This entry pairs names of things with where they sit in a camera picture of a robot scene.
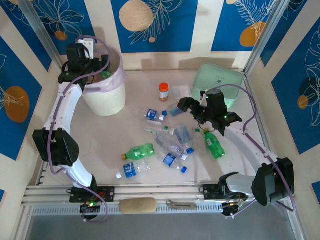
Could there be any clear bottle light blue label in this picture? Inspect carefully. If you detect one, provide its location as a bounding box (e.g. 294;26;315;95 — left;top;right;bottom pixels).
174;125;195;154

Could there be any small bottle blue label white cap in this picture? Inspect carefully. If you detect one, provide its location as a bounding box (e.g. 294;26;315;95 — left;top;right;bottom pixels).
145;108;166;123

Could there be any clear bottle green neck band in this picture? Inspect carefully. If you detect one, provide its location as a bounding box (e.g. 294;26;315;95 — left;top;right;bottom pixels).
144;126;175;136

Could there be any long clear bottle white cap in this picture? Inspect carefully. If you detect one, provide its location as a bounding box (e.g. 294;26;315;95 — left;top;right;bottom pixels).
154;132;189;161

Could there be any clear bottle blue label blue cap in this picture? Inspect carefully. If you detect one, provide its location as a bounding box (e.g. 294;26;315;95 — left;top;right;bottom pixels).
161;152;188;174

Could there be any large bottle blue label white cap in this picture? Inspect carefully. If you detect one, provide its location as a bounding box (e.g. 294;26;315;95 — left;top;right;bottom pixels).
115;159;153;180

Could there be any translucent purple bin liner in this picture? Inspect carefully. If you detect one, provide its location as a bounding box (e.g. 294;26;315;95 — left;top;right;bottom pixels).
82;46;129;92

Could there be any white ribbed waste bin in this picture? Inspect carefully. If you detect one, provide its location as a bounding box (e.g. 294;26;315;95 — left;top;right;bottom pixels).
81;46;127;116

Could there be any small clear plastic packet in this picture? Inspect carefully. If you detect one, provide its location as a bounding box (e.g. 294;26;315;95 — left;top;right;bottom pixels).
171;84;192;100

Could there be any orange-capped supplement jar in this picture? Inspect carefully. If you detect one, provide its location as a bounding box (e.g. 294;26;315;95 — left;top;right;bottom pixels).
158;82;170;102

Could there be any mint green lidded box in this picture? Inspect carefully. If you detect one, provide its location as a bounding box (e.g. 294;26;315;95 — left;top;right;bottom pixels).
191;62;245;110

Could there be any beige oblong pad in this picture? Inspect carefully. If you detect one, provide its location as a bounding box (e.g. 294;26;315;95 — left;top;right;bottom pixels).
118;197;158;214

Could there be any aluminium side rail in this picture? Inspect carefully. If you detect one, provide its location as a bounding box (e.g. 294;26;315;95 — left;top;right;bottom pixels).
243;72;283;181

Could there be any aluminium frame post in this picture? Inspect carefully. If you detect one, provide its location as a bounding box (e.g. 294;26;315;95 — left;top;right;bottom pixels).
242;0;289;77
17;0;68;76

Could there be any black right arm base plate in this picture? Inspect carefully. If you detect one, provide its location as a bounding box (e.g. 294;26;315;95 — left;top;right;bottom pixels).
202;183;248;201

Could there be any aluminium rail frame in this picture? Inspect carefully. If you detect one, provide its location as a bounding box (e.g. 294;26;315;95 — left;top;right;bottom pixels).
21;180;294;206

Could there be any flat metal bracket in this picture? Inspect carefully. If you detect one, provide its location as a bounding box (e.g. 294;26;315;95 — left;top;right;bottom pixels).
166;199;198;210

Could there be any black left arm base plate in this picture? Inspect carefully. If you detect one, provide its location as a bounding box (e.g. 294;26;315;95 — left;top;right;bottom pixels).
69;186;116;203

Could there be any grey slotted cable duct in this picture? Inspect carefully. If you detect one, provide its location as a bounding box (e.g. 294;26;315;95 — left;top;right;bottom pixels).
31;202;226;216

